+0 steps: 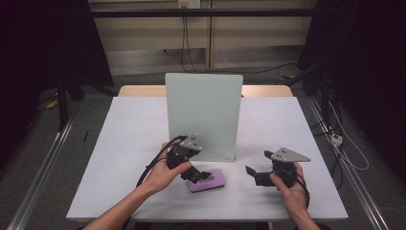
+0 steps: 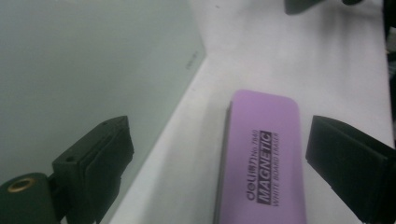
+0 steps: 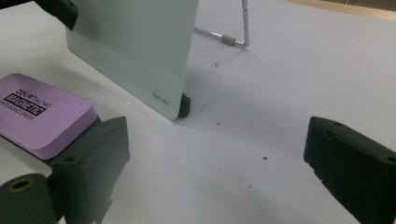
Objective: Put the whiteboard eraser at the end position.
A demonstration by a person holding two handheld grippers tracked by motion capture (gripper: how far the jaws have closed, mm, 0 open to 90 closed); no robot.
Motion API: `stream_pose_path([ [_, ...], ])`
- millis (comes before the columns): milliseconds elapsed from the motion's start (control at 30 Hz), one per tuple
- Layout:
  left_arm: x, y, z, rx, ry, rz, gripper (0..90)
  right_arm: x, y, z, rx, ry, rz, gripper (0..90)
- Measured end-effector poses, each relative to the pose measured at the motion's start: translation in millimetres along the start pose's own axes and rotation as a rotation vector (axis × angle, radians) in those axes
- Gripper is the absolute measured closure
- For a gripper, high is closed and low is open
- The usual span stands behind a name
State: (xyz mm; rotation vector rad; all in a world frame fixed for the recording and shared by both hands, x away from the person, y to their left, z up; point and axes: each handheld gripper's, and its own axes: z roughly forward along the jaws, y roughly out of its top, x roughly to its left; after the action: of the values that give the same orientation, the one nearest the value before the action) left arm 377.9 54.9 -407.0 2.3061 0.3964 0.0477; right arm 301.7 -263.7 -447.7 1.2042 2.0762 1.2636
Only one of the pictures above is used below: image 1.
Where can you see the white wall socket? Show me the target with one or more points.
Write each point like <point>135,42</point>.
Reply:
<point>189,3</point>

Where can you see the frosted glass whiteboard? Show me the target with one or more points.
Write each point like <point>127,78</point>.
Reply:
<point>204,102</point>

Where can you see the dark curtain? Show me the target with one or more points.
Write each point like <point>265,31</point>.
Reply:
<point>41,41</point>
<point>367,48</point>

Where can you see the small black floor object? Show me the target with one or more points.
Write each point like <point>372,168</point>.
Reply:
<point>85,136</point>

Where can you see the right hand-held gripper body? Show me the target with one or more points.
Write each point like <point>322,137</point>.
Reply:
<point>284,167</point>

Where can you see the person's right hand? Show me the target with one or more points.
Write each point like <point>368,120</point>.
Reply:
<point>293,198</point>

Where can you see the person's left hand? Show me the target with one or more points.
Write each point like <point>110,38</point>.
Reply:
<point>161,179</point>

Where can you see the metal floor rail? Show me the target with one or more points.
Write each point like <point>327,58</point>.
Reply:
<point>351,179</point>
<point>41,172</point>

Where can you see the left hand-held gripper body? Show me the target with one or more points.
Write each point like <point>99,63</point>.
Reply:
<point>182,155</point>

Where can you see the white table cover sheet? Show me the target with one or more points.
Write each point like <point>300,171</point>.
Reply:
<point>127,127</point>

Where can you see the purple board eraser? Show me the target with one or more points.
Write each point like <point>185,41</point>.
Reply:
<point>217,182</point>

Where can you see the white power strip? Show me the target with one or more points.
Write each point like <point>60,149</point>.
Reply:
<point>336,139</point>

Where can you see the black metal stand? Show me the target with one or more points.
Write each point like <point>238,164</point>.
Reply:
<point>62,102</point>

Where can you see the wooden table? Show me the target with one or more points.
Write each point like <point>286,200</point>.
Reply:
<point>140,91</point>

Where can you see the black horizontal bar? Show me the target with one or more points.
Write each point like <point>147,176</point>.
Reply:
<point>204,12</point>

